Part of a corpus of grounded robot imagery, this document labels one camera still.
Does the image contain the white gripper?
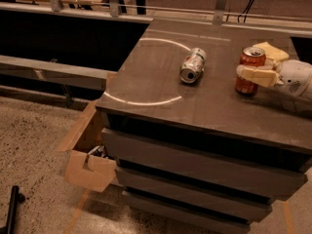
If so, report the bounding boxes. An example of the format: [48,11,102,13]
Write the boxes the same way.
[236,58,312,97]

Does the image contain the red coke can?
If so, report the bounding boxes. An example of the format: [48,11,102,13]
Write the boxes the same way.
[235,47,266,96]

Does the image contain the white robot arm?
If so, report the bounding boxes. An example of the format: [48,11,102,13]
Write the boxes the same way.
[236,59,312,100]

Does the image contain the green and white soda can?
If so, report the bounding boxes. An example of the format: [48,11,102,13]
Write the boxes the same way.
[179,48,207,84]

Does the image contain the yellow sponge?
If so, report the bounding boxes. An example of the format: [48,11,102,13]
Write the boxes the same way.
[254,42,290,61]

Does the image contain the grey metal railing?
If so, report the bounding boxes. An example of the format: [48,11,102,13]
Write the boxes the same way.
[0,0,312,37]

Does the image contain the top grey drawer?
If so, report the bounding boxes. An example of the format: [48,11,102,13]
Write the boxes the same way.
[102,129,307,204]

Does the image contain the grey drawer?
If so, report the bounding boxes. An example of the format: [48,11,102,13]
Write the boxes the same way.
[102,129,307,204]
[116,167,272,222]
[122,191,250,234]

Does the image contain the grey drawer cabinet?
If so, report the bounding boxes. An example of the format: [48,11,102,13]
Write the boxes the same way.
[97,19,312,226]

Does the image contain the middle grey drawer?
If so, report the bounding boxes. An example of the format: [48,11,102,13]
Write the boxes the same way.
[116,167,272,222]

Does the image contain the bottom grey drawer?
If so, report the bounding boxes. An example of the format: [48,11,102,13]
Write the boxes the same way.
[122,191,250,234]

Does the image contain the open cardboard box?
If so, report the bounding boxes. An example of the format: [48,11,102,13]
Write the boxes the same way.
[56,100,116,192]

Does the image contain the black pole on floor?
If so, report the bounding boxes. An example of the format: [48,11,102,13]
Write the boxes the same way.
[0,185,25,234]

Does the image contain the black hanging cables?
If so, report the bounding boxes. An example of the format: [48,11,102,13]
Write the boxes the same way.
[237,0,261,23]

